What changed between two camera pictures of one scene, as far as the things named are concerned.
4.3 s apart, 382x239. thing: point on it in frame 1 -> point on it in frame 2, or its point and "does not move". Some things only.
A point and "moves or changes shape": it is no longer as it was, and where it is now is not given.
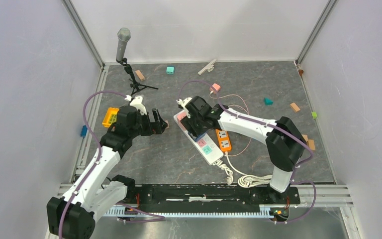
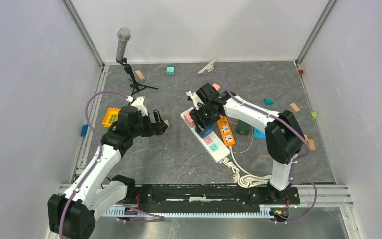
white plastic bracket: x=209 y=67 does not move
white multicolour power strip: x=208 y=150 moves or changes shape
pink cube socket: x=181 y=115 moves or changes shape
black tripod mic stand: x=135 y=85 does not move
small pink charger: x=215 y=87 does not move
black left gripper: x=156 y=127 does not move
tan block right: x=295 y=106 does not move
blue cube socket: x=199 y=136 moves or changes shape
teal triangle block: x=267 y=101 does not move
